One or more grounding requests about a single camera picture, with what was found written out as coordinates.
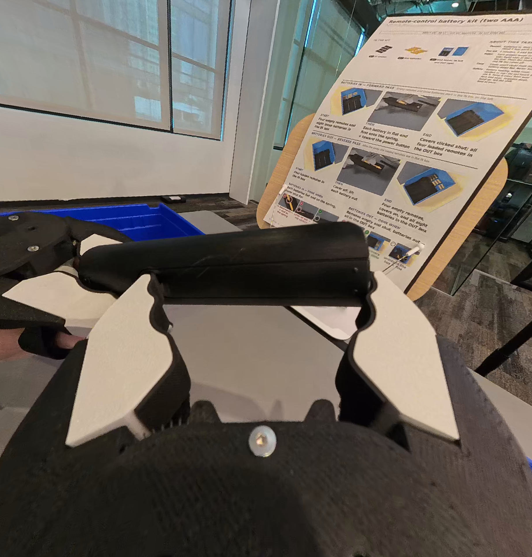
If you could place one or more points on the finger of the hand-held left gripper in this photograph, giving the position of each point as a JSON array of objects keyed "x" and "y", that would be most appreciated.
[
  {"x": 61, "y": 296},
  {"x": 94, "y": 244}
]

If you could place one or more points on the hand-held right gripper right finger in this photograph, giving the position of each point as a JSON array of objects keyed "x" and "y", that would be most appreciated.
[{"x": 401, "y": 361}]

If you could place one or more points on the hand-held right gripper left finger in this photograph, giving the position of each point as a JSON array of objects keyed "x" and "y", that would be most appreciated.
[{"x": 122, "y": 361}]

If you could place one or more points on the black remote control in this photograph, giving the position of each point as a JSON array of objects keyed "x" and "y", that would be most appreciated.
[{"x": 248, "y": 261}]

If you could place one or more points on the person's left hand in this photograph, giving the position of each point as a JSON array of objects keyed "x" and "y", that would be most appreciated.
[{"x": 5, "y": 348}]

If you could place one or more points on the black floor outlet box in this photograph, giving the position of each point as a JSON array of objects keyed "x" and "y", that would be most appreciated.
[{"x": 173, "y": 199}]

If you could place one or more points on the frosted glass window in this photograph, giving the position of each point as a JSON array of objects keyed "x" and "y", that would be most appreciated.
[{"x": 96, "y": 56}]

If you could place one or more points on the instruction poster board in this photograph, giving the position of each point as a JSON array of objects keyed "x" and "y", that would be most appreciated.
[{"x": 422, "y": 130}]

